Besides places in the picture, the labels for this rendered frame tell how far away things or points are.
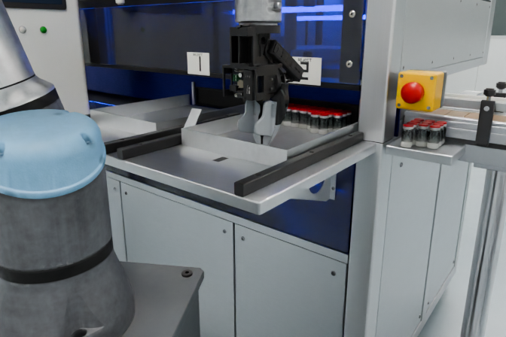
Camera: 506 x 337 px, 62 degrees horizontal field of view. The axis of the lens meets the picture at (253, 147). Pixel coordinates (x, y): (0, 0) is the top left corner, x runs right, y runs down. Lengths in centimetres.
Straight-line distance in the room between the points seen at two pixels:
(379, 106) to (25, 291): 69
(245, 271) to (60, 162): 91
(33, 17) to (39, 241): 108
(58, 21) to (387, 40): 101
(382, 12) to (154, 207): 97
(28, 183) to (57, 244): 7
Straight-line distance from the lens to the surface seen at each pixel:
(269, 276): 121
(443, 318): 196
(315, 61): 95
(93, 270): 47
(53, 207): 43
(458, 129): 97
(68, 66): 150
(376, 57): 89
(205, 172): 70
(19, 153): 42
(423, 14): 105
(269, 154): 72
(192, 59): 119
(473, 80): 555
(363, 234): 99
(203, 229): 132
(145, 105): 123
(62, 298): 47
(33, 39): 145
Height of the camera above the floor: 111
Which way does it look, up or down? 16 degrees down
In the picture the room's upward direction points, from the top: straight up
